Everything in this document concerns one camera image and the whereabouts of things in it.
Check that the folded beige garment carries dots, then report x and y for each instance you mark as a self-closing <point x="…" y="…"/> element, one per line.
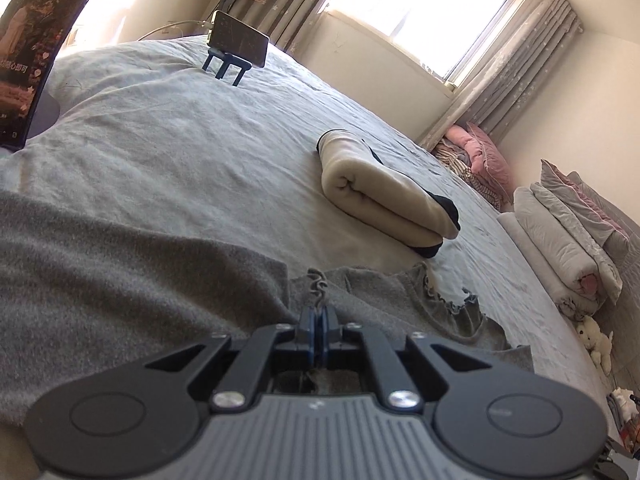
<point x="355" y="179"/>

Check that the pink pillow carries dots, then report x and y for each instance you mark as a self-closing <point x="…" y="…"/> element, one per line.
<point x="487" y="163"/>

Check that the light grey bed sheet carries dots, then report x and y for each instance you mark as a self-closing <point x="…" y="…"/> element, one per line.
<point x="148" y="140"/>

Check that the folded grey quilt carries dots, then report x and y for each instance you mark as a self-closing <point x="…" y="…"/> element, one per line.
<point x="580" y="229"/>

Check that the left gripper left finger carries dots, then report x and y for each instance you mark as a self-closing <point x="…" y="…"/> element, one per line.
<point x="272" y="349"/>

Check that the grey star curtain right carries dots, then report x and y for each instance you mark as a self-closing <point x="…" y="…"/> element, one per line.
<point x="499" y="94"/>

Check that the grey knit sweater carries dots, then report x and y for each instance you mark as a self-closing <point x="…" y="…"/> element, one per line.
<point x="80" y="295"/>

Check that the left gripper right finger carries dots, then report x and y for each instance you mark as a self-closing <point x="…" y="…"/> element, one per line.
<point x="366" y="351"/>

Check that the landscape smartphone on stand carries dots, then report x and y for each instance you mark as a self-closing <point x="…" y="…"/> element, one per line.
<point x="229" y="35"/>

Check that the striped folded blanket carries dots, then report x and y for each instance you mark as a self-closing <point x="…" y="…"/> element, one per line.
<point x="457" y="160"/>

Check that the folded white quilt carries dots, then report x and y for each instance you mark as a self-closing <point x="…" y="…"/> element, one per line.
<point x="516" y="223"/>

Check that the grey star curtain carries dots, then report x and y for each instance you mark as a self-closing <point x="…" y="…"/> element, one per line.
<point x="499" y="94"/>
<point x="288" y="23"/>

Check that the window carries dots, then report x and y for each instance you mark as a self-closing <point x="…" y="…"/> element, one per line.
<point x="445" y="37"/>

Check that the upright smartphone playing video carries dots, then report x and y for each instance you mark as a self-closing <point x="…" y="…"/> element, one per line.
<point x="32" y="34"/>

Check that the white plush toy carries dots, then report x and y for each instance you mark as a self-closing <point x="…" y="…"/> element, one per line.
<point x="598" y="345"/>

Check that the grey pink-trimmed pillow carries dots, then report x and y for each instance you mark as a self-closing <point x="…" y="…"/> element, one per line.
<point x="608" y="225"/>

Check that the round dark phone stand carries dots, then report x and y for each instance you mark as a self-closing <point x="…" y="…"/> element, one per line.
<point x="46" y="115"/>

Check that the blue folding phone stand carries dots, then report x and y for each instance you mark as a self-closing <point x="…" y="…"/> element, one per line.
<point x="227" y="60"/>

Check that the grey star curtain left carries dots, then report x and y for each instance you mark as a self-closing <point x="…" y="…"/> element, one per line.
<point x="288" y="23"/>

